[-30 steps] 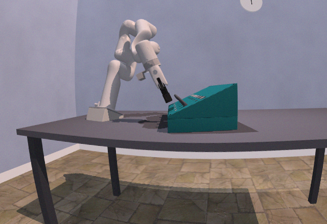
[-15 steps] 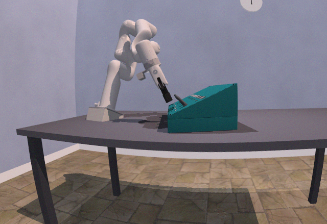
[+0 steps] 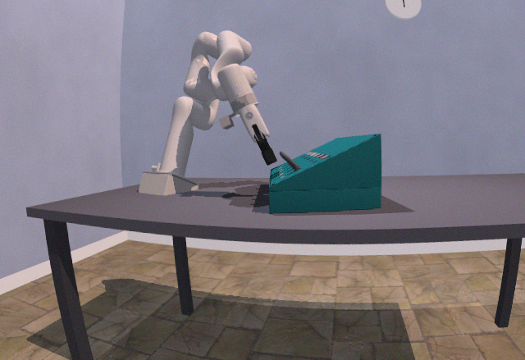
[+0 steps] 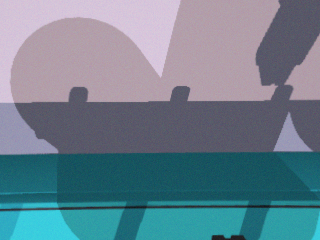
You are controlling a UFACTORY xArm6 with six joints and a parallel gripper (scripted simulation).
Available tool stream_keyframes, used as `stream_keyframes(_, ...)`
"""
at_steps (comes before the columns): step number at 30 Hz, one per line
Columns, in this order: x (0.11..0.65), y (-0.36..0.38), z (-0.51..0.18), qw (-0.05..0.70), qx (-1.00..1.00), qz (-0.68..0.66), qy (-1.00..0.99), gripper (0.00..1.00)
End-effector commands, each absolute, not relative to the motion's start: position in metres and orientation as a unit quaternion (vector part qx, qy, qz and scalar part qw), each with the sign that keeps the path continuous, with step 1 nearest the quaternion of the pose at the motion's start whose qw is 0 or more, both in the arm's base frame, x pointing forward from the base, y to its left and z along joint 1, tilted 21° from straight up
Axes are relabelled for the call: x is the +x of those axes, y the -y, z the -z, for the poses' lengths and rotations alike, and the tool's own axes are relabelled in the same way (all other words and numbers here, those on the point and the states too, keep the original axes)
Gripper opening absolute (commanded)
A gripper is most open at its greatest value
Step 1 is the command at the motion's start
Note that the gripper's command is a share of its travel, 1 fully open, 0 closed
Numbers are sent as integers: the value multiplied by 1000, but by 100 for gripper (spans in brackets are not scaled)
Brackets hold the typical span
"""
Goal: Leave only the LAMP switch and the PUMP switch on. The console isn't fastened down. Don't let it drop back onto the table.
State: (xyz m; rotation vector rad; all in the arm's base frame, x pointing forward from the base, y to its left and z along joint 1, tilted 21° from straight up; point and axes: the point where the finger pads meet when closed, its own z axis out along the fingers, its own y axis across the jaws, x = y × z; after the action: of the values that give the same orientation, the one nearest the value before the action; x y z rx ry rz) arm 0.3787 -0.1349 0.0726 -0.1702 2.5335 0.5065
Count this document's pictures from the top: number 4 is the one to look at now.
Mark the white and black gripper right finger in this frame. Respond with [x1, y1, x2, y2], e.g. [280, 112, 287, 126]
[228, 235, 246, 240]

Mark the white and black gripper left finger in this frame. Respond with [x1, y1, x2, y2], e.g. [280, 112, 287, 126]
[212, 235, 229, 240]

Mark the teal switch panel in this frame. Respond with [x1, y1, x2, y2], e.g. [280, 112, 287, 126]
[0, 152, 320, 240]

